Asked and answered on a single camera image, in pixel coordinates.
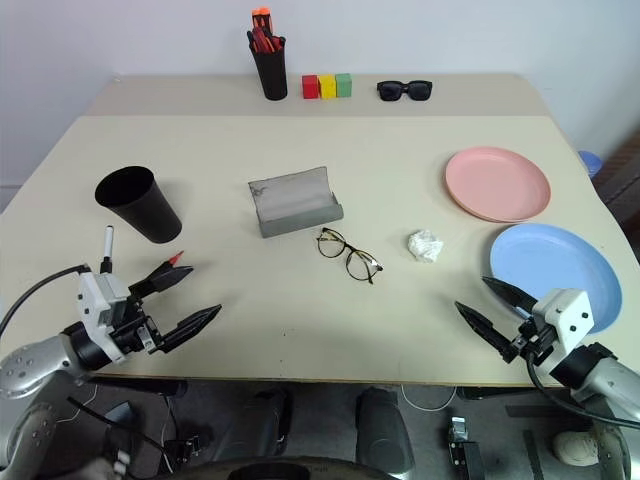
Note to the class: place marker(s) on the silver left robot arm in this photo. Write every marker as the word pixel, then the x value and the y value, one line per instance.
pixel 30 367

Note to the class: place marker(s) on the green wooden block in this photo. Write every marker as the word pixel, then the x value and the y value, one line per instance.
pixel 344 85

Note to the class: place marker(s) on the dark curved rim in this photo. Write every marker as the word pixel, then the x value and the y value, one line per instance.
pixel 300 470

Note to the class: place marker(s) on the thin-rimmed tortoiseshell eyeglasses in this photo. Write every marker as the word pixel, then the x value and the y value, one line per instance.
pixel 374 263

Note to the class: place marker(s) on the dark furniture piece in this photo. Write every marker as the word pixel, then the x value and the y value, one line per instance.
pixel 622 175

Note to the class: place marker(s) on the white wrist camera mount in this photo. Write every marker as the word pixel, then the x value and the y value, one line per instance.
pixel 567 315
pixel 97 300

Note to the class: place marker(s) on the red wooden block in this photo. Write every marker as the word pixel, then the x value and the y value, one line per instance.
pixel 310 87

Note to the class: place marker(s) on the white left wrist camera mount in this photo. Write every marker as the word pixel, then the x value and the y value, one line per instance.
pixel 97 300

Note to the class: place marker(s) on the black pen holder cup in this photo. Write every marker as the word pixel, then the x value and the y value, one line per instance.
pixel 272 72

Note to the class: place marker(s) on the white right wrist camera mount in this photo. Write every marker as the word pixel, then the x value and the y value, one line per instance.
pixel 567 315

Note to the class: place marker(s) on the crumpled white paper ball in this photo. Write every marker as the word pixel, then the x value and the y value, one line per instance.
pixel 425 246

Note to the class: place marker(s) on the yellow wooden block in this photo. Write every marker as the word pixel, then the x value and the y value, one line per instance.
pixel 328 87

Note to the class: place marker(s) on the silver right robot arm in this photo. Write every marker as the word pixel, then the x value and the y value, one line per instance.
pixel 610 385

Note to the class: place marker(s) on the blue plastic plate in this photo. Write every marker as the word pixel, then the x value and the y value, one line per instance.
pixel 555 265

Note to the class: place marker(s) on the black sunglasses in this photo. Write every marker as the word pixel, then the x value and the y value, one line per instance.
pixel 390 91

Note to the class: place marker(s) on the white marker pen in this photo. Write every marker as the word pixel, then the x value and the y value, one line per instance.
pixel 107 245

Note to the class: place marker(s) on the black metal bracket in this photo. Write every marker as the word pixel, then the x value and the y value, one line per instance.
pixel 465 450

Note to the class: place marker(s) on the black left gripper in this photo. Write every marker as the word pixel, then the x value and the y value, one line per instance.
pixel 135 332

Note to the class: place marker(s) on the grey glasses case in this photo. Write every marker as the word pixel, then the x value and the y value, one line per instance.
pixel 295 220

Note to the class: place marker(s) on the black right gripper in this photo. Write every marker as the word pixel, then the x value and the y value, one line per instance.
pixel 535 342

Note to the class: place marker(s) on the orange capped marker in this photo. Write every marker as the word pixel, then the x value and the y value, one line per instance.
pixel 261 17

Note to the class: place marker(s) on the red capped black pen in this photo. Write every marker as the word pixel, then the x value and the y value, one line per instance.
pixel 176 258

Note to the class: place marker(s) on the dark rounded shape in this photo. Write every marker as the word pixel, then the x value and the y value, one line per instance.
pixel 382 430
pixel 267 422

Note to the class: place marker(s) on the large black plastic cup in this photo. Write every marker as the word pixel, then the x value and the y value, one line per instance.
pixel 147 212

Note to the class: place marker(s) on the white round floor object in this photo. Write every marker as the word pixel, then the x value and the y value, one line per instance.
pixel 575 447

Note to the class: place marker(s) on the pink plastic plate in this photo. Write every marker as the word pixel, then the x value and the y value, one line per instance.
pixel 497 182

